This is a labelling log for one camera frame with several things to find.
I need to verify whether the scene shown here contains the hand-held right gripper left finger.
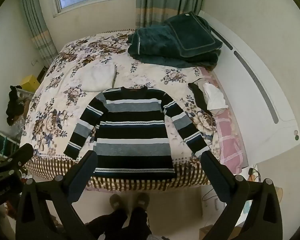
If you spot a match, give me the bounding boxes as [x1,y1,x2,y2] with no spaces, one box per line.
[15,151,98,240]

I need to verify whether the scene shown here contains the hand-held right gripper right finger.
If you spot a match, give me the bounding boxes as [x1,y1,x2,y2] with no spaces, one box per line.
[201,151,283,240]

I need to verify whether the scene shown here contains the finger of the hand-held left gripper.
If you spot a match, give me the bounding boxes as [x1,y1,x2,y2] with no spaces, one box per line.
[0,143,34,180]

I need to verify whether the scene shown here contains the striped knit sweater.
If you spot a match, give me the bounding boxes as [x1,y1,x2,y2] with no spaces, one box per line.
[63,86,212,180]

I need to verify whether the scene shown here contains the green metal rack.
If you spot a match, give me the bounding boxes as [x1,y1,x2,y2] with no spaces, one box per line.
[0,126,24,160]

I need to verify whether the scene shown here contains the pink checked sheet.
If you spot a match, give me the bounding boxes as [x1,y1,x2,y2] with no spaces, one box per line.
[197,66,250,175]

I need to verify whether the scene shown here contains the grey left slipper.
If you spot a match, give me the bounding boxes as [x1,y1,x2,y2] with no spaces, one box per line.
[109,194,127,211]

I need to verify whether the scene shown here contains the grey slipper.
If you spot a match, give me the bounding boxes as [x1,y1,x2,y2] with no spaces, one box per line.
[109,194,127,211]
[135,192,151,209]

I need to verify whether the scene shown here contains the black hanging cloth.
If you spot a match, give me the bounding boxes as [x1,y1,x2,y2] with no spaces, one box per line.
[6,85,26,126]

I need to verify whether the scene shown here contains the grey right slipper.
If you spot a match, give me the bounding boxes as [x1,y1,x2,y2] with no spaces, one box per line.
[135,192,151,209]

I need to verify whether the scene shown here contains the floral bed sheet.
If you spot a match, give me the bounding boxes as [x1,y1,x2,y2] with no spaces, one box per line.
[20,29,240,192]

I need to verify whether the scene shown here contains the person's right leg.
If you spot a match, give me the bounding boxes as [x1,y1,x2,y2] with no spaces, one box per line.
[129,205,153,240]

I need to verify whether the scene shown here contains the yellow box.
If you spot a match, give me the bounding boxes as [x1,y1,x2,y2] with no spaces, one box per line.
[21,75,40,92]

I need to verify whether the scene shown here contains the white crumpled cloth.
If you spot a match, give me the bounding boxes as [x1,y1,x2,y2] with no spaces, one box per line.
[202,82,229,111]

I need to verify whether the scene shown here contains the white headboard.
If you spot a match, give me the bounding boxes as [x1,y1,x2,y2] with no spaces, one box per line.
[199,10,300,168]

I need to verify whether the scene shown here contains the white folded garment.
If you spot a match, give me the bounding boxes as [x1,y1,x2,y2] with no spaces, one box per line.
[81,64,117,93]

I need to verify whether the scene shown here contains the dark green pillow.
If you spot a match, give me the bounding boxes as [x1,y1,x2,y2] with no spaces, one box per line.
[165,12,223,58]

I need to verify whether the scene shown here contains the dark green blanket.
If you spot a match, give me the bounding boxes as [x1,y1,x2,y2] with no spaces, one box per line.
[127,25,222,68]

